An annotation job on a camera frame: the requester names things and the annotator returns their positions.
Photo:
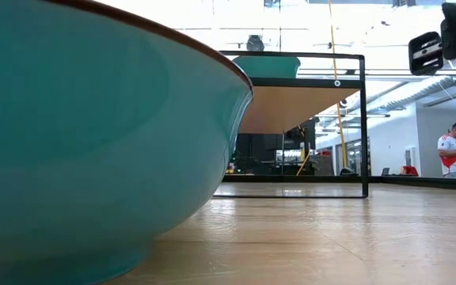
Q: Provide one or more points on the wooden shelf with black frame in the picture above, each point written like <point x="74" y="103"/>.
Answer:
<point x="291" y="107"/>

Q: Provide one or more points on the person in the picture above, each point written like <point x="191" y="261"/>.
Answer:
<point x="451" y="154"/>

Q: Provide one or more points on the dark background equipment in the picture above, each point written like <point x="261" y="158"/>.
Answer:
<point x="259" y="154"/>

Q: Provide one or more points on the red background object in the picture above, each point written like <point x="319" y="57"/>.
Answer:
<point x="409" y="171"/>

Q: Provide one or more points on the dark ceiling fixture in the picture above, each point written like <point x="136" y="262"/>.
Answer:
<point x="255" y="43"/>

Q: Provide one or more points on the black aluminium table frame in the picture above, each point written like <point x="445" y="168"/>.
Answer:
<point x="430" y="182"/>

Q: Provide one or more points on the small background laptop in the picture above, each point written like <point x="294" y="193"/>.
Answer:
<point x="386" y="172"/>

